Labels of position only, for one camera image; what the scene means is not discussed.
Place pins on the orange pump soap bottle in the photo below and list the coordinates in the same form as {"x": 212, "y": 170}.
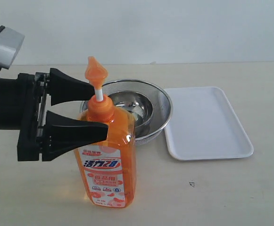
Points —
{"x": 108, "y": 168}

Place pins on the white plastic tray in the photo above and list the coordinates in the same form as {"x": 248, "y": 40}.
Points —
{"x": 204, "y": 126}

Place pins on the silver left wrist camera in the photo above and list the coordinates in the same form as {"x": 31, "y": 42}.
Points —
{"x": 10, "y": 44}

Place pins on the small stainless steel bowl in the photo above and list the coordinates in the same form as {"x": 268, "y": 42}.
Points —
{"x": 137, "y": 104}

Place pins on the stainless steel mesh colander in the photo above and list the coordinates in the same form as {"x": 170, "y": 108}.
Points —
{"x": 161, "y": 108}

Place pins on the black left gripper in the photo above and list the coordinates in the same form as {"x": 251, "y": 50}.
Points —
{"x": 22, "y": 103}

